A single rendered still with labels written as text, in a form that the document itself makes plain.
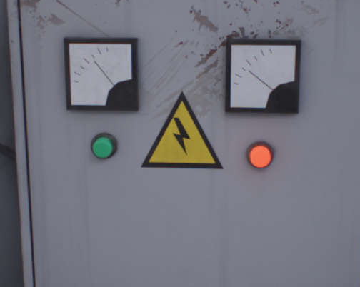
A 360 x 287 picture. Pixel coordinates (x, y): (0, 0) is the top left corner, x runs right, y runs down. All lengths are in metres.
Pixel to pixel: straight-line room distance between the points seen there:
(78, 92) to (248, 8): 0.21
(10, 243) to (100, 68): 0.39
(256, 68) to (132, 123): 0.15
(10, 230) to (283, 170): 0.45
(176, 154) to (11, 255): 0.38
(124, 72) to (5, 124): 0.31
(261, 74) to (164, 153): 0.14
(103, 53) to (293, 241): 0.31
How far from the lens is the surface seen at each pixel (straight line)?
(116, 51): 0.77
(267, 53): 0.76
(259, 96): 0.77
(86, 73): 0.78
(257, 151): 0.78
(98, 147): 0.79
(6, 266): 1.08
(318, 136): 0.80
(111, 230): 0.84
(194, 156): 0.80
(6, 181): 1.05
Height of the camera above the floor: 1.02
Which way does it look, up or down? 14 degrees down
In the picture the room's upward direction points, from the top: straight up
